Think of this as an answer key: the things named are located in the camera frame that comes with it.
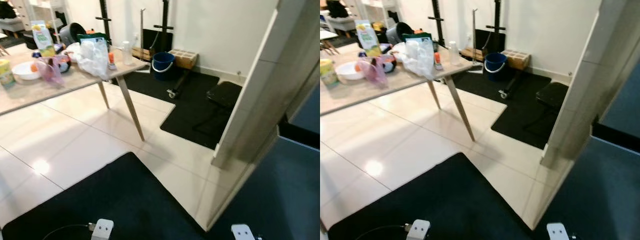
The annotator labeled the clear purple measuring cup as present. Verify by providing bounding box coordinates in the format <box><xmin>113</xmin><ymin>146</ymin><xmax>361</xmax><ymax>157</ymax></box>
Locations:
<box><xmin>36</xmin><ymin>56</ymin><xmax>65</xmax><ymax>87</ymax></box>
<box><xmin>361</xmin><ymin>56</ymin><xmax>390</xmax><ymax>86</ymax></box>

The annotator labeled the silver fridge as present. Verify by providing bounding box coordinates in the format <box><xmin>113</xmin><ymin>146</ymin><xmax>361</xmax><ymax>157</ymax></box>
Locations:
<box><xmin>532</xmin><ymin>65</ymin><xmax>640</xmax><ymax>240</ymax></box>
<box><xmin>204</xmin><ymin>60</ymin><xmax>321</xmax><ymax>240</ymax></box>

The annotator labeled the yellow food container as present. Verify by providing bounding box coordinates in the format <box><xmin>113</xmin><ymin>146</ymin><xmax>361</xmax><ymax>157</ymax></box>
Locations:
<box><xmin>0</xmin><ymin>59</ymin><xmax>16</xmax><ymax>88</ymax></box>
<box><xmin>320</xmin><ymin>58</ymin><xmax>340</xmax><ymax>89</ymax></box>

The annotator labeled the white bowl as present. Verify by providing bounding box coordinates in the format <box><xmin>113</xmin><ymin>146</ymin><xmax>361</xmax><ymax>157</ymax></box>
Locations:
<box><xmin>336</xmin><ymin>61</ymin><xmax>366</xmax><ymax>81</ymax></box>
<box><xmin>11</xmin><ymin>61</ymin><xmax>42</xmax><ymax>81</ymax></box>

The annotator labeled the beige table with tapered legs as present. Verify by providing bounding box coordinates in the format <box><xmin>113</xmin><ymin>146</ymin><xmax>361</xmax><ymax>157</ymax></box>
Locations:
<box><xmin>320</xmin><ymin>50</ymin><xmax>476</xmax><ymax>142</ymax></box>
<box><xmin>0</xmin><ymin>47</ymin><xmax>151</xmax><ymax>142</ymax></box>

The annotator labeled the black and red bowl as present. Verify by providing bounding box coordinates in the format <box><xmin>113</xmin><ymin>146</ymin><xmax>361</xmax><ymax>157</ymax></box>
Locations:
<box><xmin>55</xmin><ymin>54</ymin><xmax>72</xmax><ymax>73</ymax></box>
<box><xmin>381</xmin><ymin>54</ymin><xmax>398</xmax><ymax>73</ymax></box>

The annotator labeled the yellow green juice carton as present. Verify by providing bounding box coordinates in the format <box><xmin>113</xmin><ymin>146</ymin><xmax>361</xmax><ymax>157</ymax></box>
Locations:
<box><xmin>356</xmin><ymin>20</ymin><xmax>382</xmax><ymax>57</ymax></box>
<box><xmin>31</xmin><ymin>20</ymin><xmax>56</xmax><ymax>57</ymax></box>

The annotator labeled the black stool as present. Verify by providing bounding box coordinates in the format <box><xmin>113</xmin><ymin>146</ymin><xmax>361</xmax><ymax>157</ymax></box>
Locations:
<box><xmin>536</xmin><ymin>81</ymin><xmax>570</xmax><ymax>111</ymax></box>
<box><xmin>206</xmin><ymin>81</ymin><xmax>243</xmax><ymax>111</ymax></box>

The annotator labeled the grey sofa chair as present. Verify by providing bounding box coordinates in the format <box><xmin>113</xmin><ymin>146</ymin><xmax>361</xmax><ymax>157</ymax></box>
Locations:
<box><xmin>327</xmin><ymin>0</ymin><xmax>358</xmax><ymax>36</ymax></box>
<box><xmin>0</xmin><ymin>0</ymin><xmax>26</xmax><ymax>38</ymax></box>

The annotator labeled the small crumpled clear plastic bag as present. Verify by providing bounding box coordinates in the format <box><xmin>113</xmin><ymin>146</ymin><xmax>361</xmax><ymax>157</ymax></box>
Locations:
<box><xmin>400</xmin><ymin>37</ymin><xmax>436</xmax><ymax>81</ymax></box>
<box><xmin>76</xmin><ymin>39</ymin><xmax>110</xmax><ymax>81</ymax></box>

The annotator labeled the dark grey bin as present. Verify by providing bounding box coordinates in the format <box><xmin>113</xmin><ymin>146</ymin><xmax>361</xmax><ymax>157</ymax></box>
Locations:
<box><xmin>59</xmin><ymin>22</ymin><xmax>87</xmax><ymax>47</ymax></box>
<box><xmin>385</xmin><ymin>22</ymin><xmax>415</xmax><ymax>46</ymax></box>

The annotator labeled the large black gym floor mat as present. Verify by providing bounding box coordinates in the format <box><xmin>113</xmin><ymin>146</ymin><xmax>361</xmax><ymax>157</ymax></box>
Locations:
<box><xmin>110</xmin><ymin>70</ymin><xmax>236</xmax><ymax>150</ymax></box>
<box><xmin>440</xmin><ymin>70</ymin><xmax>568</xmax><ymax>150</ymax></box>

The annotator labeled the green box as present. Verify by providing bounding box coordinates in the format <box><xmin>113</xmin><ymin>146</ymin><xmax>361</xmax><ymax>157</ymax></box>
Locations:
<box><xmin>402</xmin><ymin>32</ymin><xmax>433</xmax><ymax>43</ymax></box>
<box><xmin>77</xmin><ymin>32</ymin><xmax>108</xmax><ymax>46</ymax></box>

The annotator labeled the black carpet mat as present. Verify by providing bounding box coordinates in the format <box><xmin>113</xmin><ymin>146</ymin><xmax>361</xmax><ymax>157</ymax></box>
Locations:
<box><xmin>0</xmin><ymin>152</ymin><xmax>208</xmax><ymax>240</ymax></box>
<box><xmin>327</xmin><ymin>152</ymin><xmax>538</xmax><ymax>240</ymax></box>

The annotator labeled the clear plastic bottle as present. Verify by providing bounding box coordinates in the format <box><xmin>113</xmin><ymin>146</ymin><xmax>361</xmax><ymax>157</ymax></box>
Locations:
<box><xmin>121</xmin><ymin>41</ymin><xmax>135</xmax><ymax>66</ymax></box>
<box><xmin>447</xmin><ymin>41</ymin><xmax>461</xmax><ymax>66</ymax></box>

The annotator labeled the wooden crate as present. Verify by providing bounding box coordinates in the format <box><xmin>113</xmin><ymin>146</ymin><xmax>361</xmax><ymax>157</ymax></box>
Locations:
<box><xmin>501</xmin><ymin>49</ymin><xmax>531</xmax><ymax>70</ymax></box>
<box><xmin>169</xmin><ymin>49</ymin><xmax>199</xmax><ymax>70</ymax></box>

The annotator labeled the thin black rack upright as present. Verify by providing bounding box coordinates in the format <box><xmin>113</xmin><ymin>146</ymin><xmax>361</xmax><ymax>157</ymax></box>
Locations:
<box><xmin>430</xmin><ymin>0</ymin><xmax>446</xmax><ymax>47</ymax></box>
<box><xmin>95</xmin><ymin>0</ymin><xmax>112</xmax><ymax>41</ymax></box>

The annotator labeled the blue bucket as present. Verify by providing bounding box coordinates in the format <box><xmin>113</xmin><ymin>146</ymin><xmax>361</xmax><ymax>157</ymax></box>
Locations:
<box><xmin>484</xmin><ymin>52</ymin><xmax>508</xmax><ymax>81</ymax></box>
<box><xmin>151</xmin><ymin>52</ymin><xmax>175</xmax><ymax>81</ymax></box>

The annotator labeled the black panel box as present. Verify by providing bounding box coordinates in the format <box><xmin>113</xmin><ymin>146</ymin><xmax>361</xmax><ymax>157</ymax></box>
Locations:
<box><xmin>474</xmin><ymin>28</ymin><xmax>506</xmax><ymax>55</ymax></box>
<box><xmin>141</xmin><ymin>28</ymin><xmax>173</xmax><ymax>56</ymax></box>

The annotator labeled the black rack upright with crossbar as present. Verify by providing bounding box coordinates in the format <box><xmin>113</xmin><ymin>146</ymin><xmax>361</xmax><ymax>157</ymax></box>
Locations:
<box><xmin>485</xmin><ymin>0</ymin><xmax>507</xmax><ymax>51</ymax></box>
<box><xmin>154</xmin><ymin>0</ymin><xmax>175</xmax><ymax>51</ymax></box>

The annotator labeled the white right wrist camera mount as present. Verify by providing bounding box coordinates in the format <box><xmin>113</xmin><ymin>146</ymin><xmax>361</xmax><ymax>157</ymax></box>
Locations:
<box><xmin>231</xmin><ymin>224</ymin><xmax>257</xmax><ymax>240</ymax></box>
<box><xmin>546</xmin><ymin>222</ymin><xmax>571</xmax><ymax>240</ymax></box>

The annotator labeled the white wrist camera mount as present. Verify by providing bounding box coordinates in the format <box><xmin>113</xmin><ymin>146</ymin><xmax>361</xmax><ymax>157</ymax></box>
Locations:
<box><xmin>91</xmin><ymin>218</ymin><xmax>115</xmax><ymax>240</ymax></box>
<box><xmin>231</xmin><ymin>224</ymin><xmax>257</xmax><ymax>240</ymax></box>
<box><xmin>406</xmin><ymin>219</ymin><xmax>431</xmax><ymax>240</ymax></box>
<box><xmin>546</xmin><ymin>222</ymin><xmax>571</xmax><ymax>240</ymax></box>

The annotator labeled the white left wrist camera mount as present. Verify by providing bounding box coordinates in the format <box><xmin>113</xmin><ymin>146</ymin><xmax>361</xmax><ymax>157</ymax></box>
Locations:
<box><xmin>406</xmin><ymin>219</ymin><xmax>431</xmax><ymax>240</ymax></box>
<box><xmin>91</xmin><ymin>218</ymin><xmax>115</xmax><ymax>240</ymax></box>

